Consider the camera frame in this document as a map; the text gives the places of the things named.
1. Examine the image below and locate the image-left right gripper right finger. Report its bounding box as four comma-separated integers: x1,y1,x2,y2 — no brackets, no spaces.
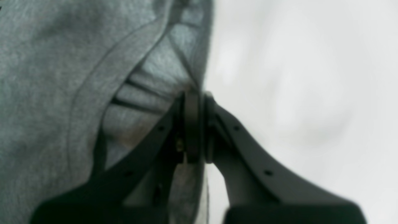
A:
204,92,366,224

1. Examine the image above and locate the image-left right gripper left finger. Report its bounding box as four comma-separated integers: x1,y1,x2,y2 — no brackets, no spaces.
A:
30,91,204,224

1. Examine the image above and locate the grey printed T-shirt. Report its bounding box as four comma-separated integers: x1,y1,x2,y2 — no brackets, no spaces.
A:
1,0,213,224

